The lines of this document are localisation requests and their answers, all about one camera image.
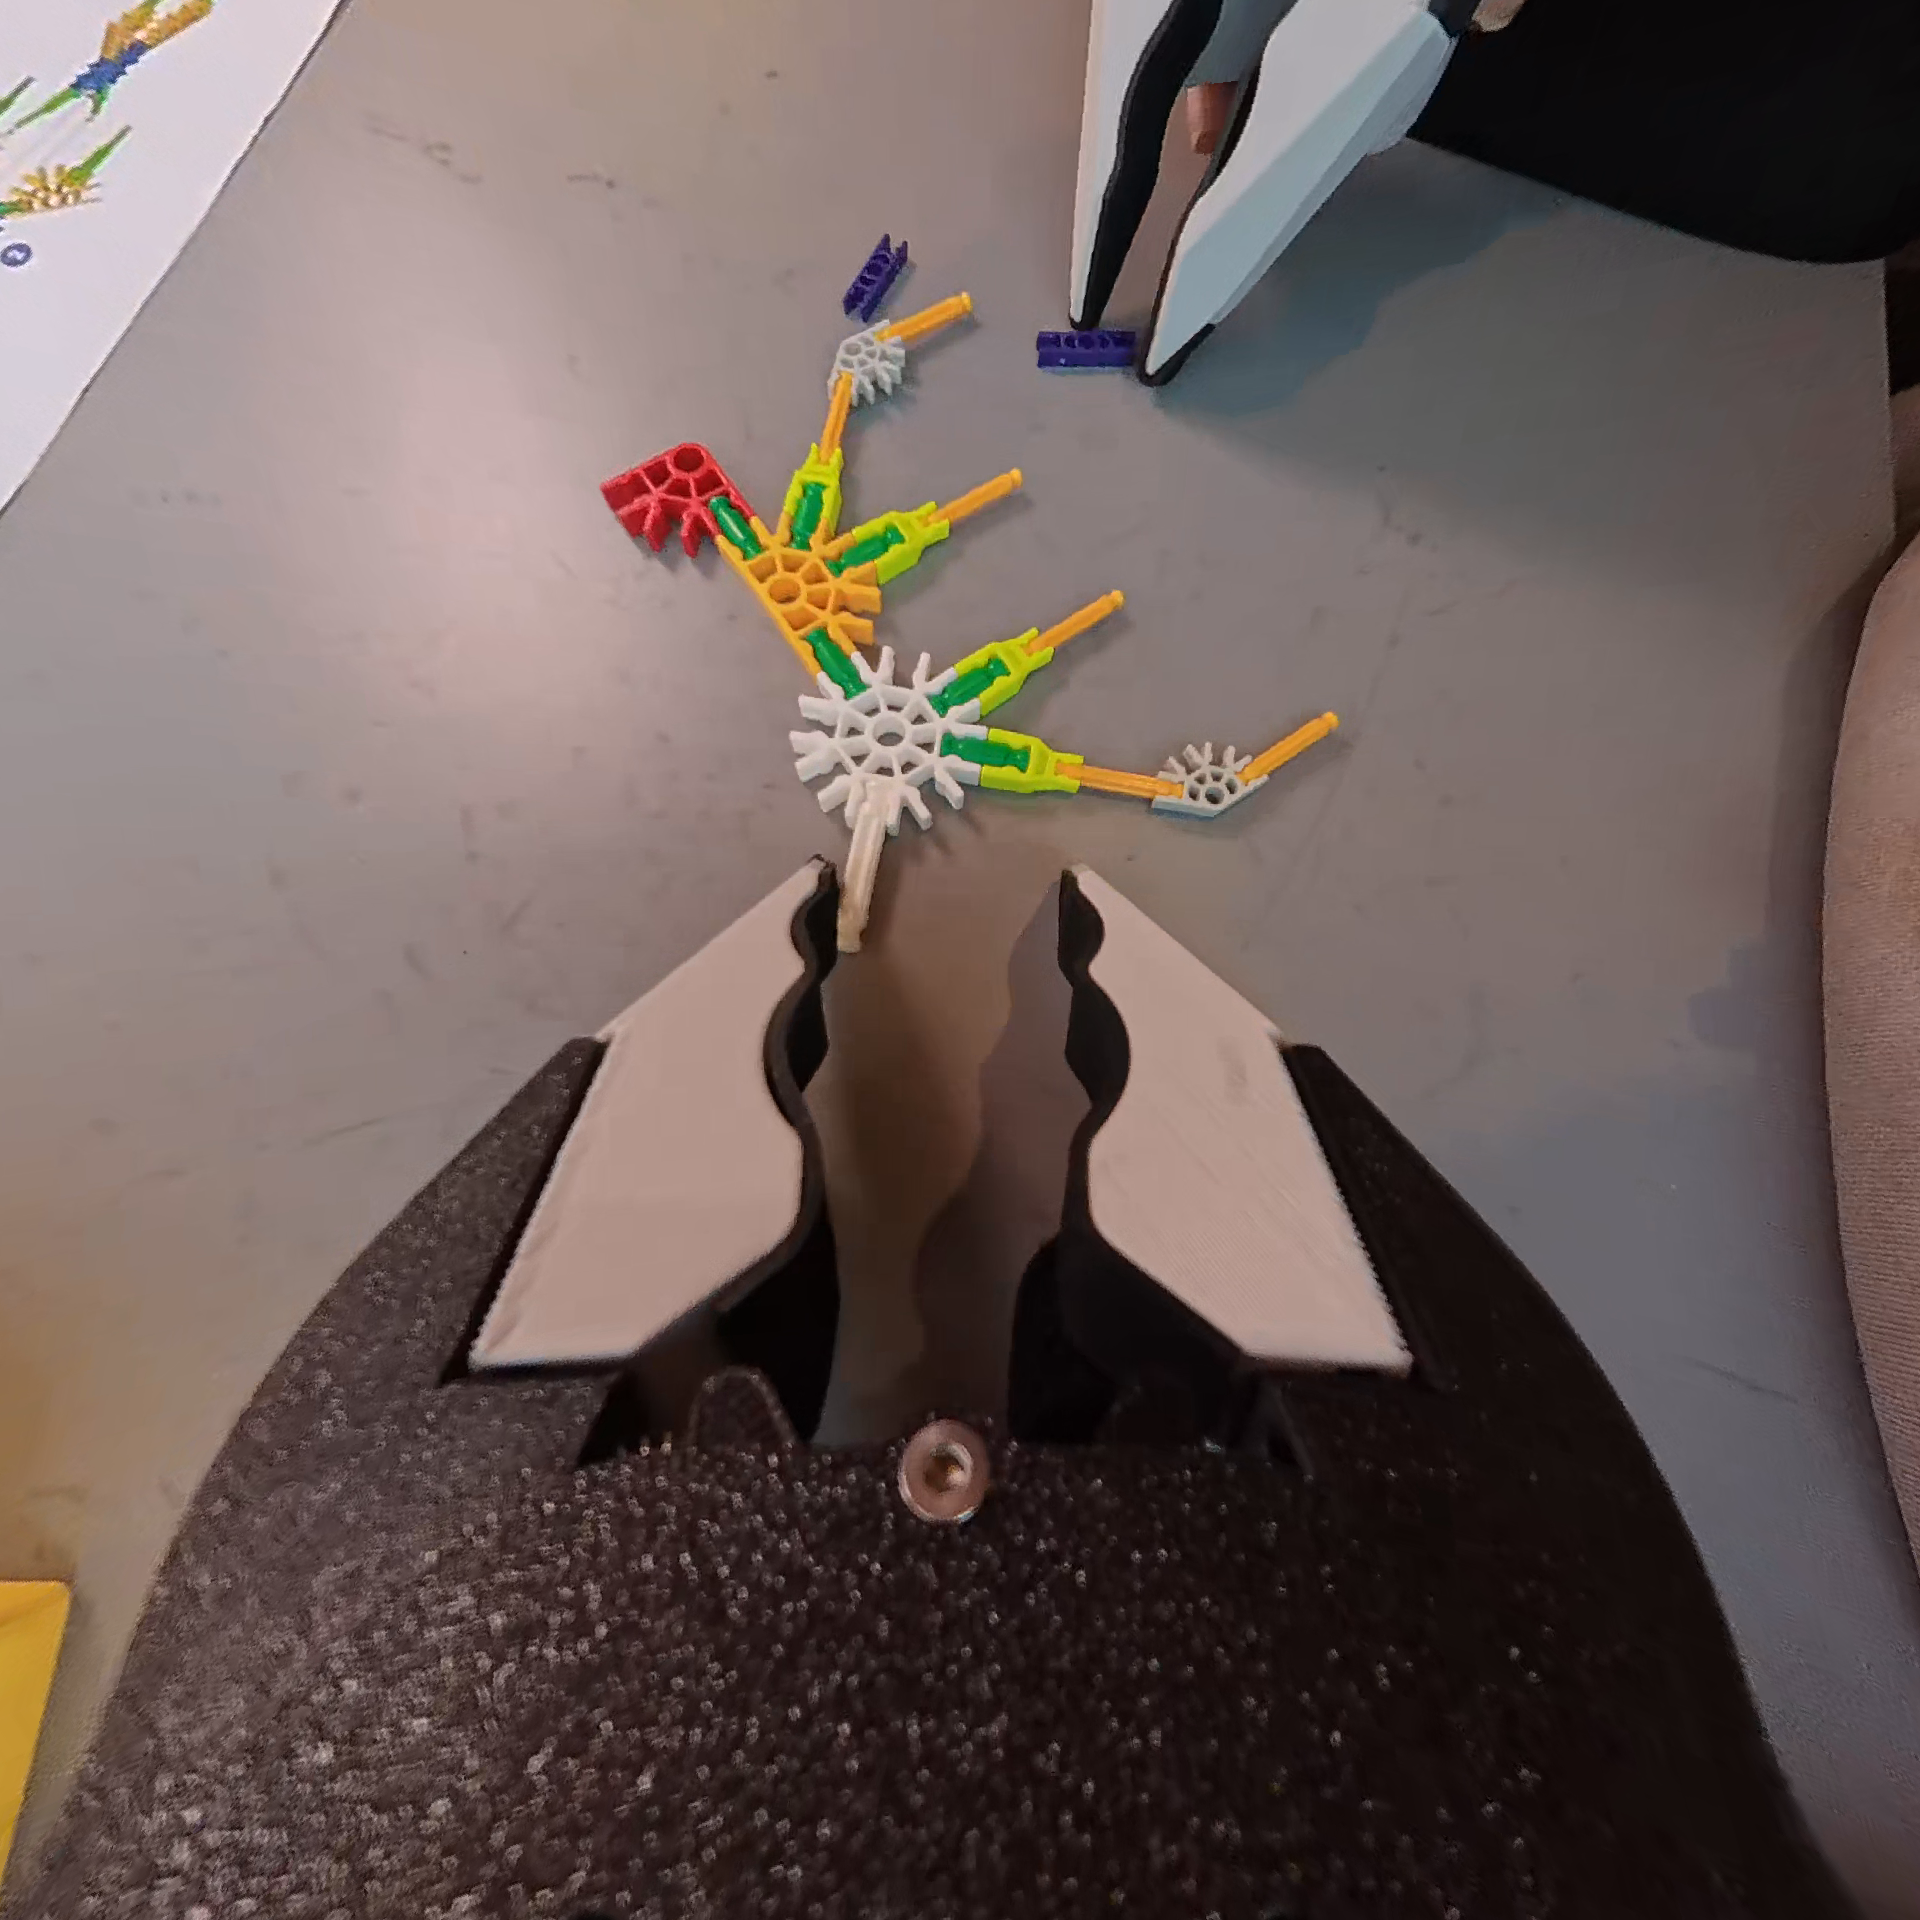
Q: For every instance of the short orange rod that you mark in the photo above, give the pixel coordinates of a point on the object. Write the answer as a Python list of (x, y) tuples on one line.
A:
[(1290, 746), (938, 311)]

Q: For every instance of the yellow plastic bin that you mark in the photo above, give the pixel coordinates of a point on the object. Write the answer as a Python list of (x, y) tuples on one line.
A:
[(29, 1665)]

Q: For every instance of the grey desk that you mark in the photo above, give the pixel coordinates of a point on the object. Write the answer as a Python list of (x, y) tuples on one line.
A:
[(376, 675)]

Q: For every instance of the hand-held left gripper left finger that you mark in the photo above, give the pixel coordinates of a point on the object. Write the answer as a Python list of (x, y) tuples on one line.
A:
[(644, 1200)]

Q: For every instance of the small purple connector piece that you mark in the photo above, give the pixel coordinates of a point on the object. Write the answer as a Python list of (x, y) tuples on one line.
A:
[(877, 274), (1083, 351)]

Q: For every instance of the colourful construction toy model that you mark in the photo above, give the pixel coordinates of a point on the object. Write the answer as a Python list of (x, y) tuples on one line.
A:
[(983, 751)]

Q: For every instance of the person's right hand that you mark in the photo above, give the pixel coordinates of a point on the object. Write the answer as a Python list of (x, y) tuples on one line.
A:
[(1209, 119)]

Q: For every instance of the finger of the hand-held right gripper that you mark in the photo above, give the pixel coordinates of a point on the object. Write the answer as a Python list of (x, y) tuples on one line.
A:
[(1306, 136), (1103, 150)]

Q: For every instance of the white folded instruction sheet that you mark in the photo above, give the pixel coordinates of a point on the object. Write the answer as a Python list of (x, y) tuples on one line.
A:
[(59, 346)]

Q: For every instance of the small grey connector piece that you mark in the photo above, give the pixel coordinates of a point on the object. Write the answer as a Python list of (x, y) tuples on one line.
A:
[(1196, 800), (867, 357)]

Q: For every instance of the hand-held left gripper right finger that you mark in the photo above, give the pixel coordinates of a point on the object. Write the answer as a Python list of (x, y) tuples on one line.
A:
[(1231, 1200)]

